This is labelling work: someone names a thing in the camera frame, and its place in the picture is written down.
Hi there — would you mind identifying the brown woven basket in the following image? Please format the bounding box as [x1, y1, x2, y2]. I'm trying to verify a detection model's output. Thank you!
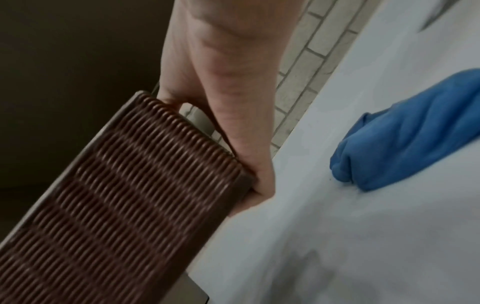
[0, 90, 258, 304]

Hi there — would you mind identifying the white bed sheet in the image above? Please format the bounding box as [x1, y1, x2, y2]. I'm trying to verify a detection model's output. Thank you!
[180, 0, 480, 304]

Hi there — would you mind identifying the person's right hand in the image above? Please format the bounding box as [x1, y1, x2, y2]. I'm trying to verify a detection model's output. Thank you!
[156, 0, 313, 198]

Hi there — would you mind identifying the blue cloth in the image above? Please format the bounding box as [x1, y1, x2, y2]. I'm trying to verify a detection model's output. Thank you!
[329, 68, 480, 192]

